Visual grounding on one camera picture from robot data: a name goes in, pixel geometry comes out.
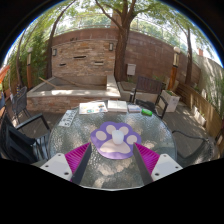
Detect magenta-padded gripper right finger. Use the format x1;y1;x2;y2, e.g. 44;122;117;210
132;142;185;187

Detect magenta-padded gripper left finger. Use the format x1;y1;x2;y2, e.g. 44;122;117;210
40;142;94;186

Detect white computer mouse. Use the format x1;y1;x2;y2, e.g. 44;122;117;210
111;129;125;146

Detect purple paw-shaped mouse pad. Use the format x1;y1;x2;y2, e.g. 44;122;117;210
90;121;143;160

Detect dark mesh armchair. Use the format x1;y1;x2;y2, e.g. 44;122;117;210
171;129;216;166

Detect dark metal chair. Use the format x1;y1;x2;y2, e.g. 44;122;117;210
0;111;52;164

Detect white printed strip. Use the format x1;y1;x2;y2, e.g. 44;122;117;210
58;109;78;128

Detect small green object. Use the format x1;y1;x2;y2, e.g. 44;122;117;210
140;108;154;117

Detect low white planter boxes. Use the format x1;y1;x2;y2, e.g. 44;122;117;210
192;105;207;127

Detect small pale booklet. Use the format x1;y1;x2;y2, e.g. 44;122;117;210
127;103;143;113

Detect white square planter box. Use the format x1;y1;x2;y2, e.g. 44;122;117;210
160;89;181;113

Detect open colourful magazine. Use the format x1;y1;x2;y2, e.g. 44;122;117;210
78;100;109;115

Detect raised stone basin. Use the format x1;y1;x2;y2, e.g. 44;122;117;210
26;74;122;114

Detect dark mesh chair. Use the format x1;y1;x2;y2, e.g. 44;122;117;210
11;85;33;126

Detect dark slatted armchair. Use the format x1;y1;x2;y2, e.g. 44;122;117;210
129;75;169;119

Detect long wooden stick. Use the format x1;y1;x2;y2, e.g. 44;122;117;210
38;76;60;90

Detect slim straight tree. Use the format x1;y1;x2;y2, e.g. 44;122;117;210
184;28;194;86

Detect thin leaning tree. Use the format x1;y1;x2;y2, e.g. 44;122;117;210
45;0;78;80

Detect thick forked tree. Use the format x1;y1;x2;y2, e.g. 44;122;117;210
96;0;138;83

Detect grey wall utility box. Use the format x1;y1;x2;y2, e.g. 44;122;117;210
126;63;137;77

